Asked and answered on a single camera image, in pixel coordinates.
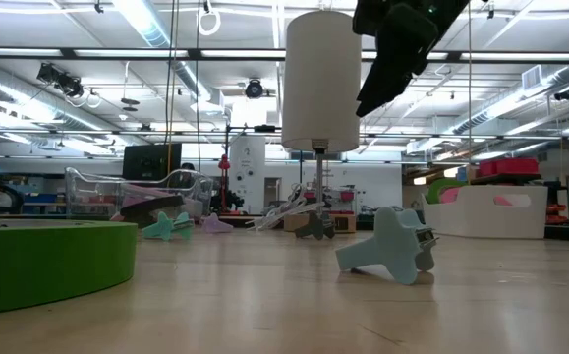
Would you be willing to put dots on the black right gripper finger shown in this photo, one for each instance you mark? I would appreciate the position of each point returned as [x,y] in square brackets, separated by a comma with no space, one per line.
[387,78]

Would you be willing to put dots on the dark grey staple remover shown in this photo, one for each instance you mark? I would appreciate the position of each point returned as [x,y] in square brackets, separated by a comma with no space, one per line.
[316,226]

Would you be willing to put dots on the teal toy airplane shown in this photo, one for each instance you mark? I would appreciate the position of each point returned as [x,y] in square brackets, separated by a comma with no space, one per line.
[163,228]

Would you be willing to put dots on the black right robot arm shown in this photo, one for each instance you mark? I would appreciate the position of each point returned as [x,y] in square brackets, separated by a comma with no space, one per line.
[448,12]

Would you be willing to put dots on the white shade wooden base lamp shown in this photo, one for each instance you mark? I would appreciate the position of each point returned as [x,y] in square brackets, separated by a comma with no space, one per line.
[321,78]

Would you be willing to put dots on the black hanging spotlight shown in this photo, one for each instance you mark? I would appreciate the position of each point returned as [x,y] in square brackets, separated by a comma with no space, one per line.
[253,89]

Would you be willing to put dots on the red plastic storage bin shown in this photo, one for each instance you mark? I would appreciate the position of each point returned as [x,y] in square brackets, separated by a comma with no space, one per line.
[510,167]

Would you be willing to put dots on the clear plastic object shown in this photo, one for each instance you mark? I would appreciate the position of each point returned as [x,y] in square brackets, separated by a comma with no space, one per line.
[284,211]

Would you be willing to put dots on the white plastic bin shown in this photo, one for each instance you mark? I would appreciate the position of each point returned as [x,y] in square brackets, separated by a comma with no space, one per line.
[480,218]

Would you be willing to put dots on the red stand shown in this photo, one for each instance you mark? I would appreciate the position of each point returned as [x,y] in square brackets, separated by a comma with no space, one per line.
[223,164]

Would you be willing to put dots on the black monitor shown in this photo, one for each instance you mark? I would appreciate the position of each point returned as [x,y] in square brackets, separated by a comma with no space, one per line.
[151,161]

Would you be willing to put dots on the clear plastic bin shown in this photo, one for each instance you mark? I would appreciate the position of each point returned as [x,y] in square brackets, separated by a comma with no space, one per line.
[92,192]

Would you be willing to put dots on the black hanging camera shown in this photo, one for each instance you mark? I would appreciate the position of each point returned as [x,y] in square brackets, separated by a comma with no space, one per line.
[566,93]
[60,81]

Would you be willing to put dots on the overhead frame light bar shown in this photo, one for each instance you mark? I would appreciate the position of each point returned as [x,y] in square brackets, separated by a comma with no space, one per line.
[193,54]

